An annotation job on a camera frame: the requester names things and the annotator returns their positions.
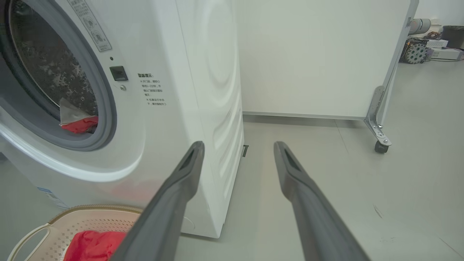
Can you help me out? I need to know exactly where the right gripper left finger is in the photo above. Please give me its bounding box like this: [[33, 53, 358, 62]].
[[111, 141, 206, 261]]

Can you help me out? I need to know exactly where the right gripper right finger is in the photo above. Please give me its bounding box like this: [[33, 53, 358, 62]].
[[274, 141, 370, 261]]

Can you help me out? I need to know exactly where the red white striped garment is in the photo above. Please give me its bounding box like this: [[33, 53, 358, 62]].
[[63, 230, 128, 261], [59, 98, 99, 134]]

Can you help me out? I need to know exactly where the cream plastic laundry basket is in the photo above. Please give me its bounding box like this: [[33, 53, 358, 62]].
[[7, 204, 144, 261]]

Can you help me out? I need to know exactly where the black door lock socket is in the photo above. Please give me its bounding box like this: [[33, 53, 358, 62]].
[[109, 65, 129, 82]]

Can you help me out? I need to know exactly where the white washing machine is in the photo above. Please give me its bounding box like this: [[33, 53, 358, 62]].
[[0, 0, 245, 239]]

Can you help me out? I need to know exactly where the steel washing machine drum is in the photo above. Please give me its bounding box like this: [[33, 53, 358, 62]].
[[9, 0, 99, 117]]

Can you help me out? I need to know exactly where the blue energy label sticker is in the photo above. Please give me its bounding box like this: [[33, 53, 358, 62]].
[[36, 186, 70, 210]]

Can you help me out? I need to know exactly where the white wheeled partition panel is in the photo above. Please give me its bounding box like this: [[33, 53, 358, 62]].
[[234, 0, 419, 154]]

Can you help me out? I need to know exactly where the grey warning sticker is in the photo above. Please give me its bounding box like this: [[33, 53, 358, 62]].
[[67, 0, 112, 53]]

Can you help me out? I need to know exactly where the white flat box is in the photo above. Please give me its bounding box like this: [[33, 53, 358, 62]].
[[429, 47, 463, 61]]

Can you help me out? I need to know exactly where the grey cylinder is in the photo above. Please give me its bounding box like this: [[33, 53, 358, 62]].
[[409, 18, 431, 36]]

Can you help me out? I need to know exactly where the black waste bin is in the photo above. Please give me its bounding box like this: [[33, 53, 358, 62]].
[[441, 25, 464, 50]]

